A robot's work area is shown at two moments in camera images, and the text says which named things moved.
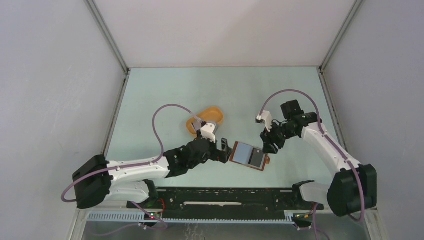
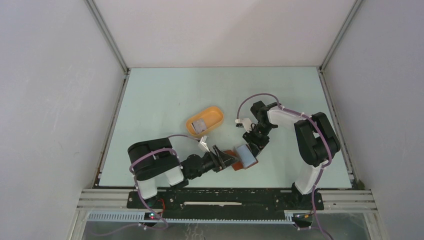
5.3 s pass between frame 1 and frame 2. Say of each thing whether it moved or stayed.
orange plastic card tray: stayed
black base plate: stayed
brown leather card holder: moved
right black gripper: moved
